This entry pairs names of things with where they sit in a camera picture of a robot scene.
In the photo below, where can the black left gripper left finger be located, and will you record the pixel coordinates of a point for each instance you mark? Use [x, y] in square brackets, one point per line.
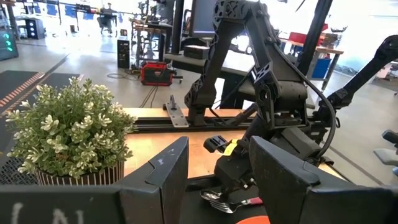
[168, 186]

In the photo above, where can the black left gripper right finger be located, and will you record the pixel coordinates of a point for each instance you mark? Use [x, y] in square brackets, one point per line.
[289, 199]

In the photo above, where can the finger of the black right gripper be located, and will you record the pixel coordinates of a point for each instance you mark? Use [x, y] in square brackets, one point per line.
[236, 192]

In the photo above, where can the orange round plate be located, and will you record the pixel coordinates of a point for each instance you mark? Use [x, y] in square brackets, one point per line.
[252, 221]

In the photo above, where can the black rectangular tray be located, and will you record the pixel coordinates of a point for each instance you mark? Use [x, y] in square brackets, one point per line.
[199, 214]

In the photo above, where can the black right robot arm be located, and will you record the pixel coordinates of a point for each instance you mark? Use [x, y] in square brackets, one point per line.
[273, 81]

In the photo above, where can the yellow tag on gripper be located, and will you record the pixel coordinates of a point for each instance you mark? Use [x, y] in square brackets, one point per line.
[230, 148]

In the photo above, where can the red tool case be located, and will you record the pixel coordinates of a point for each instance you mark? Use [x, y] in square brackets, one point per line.
[157, 74]

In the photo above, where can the potted green plant ribbed pot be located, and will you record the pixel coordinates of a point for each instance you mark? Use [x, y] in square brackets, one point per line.
[68, 130]

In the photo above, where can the black work table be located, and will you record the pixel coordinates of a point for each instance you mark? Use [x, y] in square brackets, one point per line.
[186, 63]

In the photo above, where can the small black box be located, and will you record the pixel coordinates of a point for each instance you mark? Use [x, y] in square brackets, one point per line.
[196, 52]

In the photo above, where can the blue bin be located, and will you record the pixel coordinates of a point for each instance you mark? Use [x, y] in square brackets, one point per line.
[321, 68]

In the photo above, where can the black computer tower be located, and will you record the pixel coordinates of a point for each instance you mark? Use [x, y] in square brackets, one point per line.
[123, 54]

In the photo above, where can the red storage box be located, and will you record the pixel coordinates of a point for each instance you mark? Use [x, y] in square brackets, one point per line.
[298, 37]

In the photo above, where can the dark standing monitor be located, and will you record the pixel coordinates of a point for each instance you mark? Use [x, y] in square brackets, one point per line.
[202, 18]

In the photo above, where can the wooden top work table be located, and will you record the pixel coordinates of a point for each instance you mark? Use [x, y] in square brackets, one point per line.
[329, 49]

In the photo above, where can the black perforated metal box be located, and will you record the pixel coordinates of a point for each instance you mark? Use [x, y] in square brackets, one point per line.
[12, 174]

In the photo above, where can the rack with green lights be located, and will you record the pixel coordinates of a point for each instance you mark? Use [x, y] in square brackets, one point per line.
[7, 43]

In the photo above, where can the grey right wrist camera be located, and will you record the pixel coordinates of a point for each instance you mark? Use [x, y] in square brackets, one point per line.
[298, 143]

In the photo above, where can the grey metal bracket plate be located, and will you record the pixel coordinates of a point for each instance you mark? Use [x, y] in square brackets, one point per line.
[176, 115]

